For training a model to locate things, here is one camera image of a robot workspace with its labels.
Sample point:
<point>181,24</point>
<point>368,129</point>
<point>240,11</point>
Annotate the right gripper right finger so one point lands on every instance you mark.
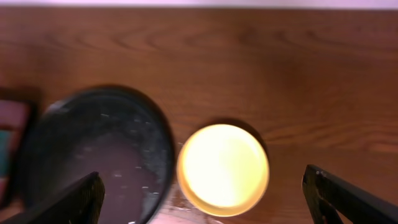
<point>327,196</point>

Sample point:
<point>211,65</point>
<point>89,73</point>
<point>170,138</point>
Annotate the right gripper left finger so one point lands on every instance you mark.
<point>79,203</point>

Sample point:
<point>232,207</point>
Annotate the yellow plate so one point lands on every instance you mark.
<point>223,170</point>

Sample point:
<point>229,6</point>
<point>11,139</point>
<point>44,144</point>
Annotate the round black serving tray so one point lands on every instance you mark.
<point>117,132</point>

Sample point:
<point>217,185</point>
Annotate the rectangular black brown tray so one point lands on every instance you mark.
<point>18,110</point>

